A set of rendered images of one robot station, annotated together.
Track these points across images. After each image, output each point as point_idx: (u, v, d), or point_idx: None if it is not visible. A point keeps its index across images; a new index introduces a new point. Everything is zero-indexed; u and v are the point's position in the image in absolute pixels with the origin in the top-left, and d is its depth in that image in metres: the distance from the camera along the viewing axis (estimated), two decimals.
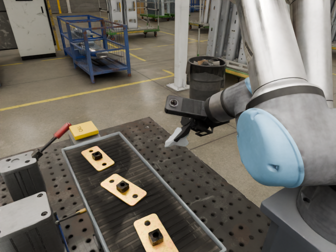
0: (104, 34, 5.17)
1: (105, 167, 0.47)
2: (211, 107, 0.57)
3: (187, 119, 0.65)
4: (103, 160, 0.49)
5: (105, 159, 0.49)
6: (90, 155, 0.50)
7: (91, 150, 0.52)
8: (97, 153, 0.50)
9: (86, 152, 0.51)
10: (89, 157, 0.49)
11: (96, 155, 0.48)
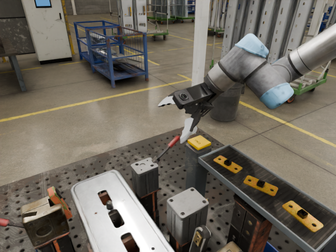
0: (121, 40, 5.38)
1: (238, 170, 0.68)
2: (217, 83, 0.63)
3: (194, 106, 0.68)
4: (233, 165, 0.70)
5: (234, 165, 0.70)
6: (221, 162, 0.72)
7: (219, 158, 0.73)
8: (227, 161, 0.71)
9: (217, 160, 0.72)
10: (222, 163, 0.71)
11: (229, 162, 0.70)
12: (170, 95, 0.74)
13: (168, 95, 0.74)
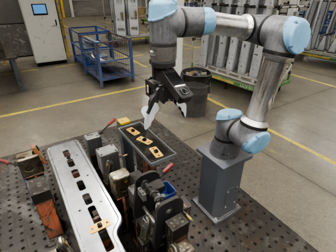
0: (110, 44, 5.93)
1: (136, 134, 1.23)
2: (175, 58, 0.65)
3: None
4: (135, 131, 1.25)
5: (136, 131, 1.25)
6: (130, 130, 1.26)
7: (130, 128, 1.28)
8: (133, 129, 1.26)
9: (128, 129, 1.27)
10: (129, 131, 1.26)
11: (133, 130, 1.25)
12: (150, 111, 0.69)
13: (148, 112, 0.69)
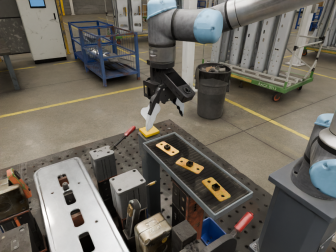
0: (114, 40, 5.47)
1: (174, 153, 0.77)
2: (174, 58, 0.65)
3: None
4: (171, 149, 0.79)
5: (172, 149, 0.79)
6: (162, 146, 0.81)
7: (161, 144, 0.82)
8: (167, 145, 0.80)
9: (159, 145, 0.81)
10: (162, 148, 0.80)
11: (167, 147, 0.79)
12: (151, 112, 0.68)
13: (150, 113, 0.68)
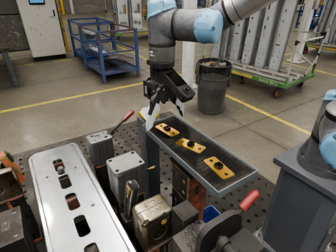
0: (113, 36, 5.43)
1: (174, 134, 0.73)
2: (174, 58, 0.65)
3: None
4: (171, 130, 0.75)
5: (173, 130, 0.76)
6: (161, 128, 0.77)
7: (161, 125, 0.79)
8: (167, 127, 0.76)
9: (158, 126, 0.78)
10: (162, 129, 0.76)
11: (167, 128, 0.75)
12: (151, 112, 0.68)
13: (150, 113, 0.68)
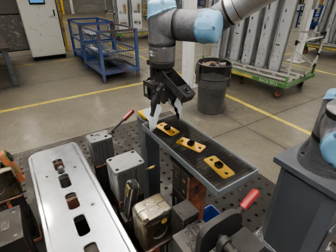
0: (113, 36, 5.43)
1: (174, 133, 0.73)
2: (174, 58, 0.65)
3: None
4: (171, 130, 0.75)
5: (173, 129, 0.76)
6: (161, 127, 0.77)
7: (161, 125, 0.79)
8: (167, 126, 0.76)
9: (158, 125, 0.78)
10: (162, 128, 0.76)
11: (167, 127, 0.75)
12: (153, 113, 0.69)
13: (153, 115, 0.69)
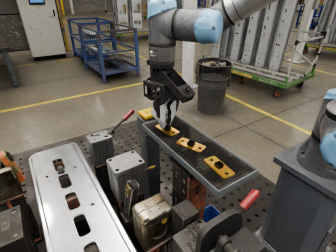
0: (113, 36, 5.43)
1: (174, 134, 0.73)
2: (174, 58, 0.65)
3: None
4: (171, 130, 0.75)
5: (173, 129, 0.76)
6: (162, 127, 0.77)
7: None
8: (167, 126, 0.76)
9: (158, 126, 0.78)
10: (162, 128, 0.76)
11: (167, 127, 0.75)
12: (159, 115, 0.71)
13: (159, 117, 0.71)
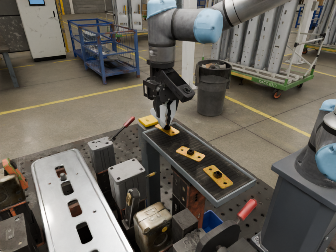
0: (113, 38, 5.45)
1: (174, 134, 0.73)
2: (174, 58, 0.65)
3: None
4: (171, 130, 0.75)
5: (173, 129, 0.76)
6: (162, 127, 0.77)
7: None
8: (167, 126, 0.76)
9: (158, 126, 0.78)
10: (162, 128, 0.76)
11: (167, 127, 0.75)
12: (159, 115, 0.71)
13: (159, 117, 0.71)
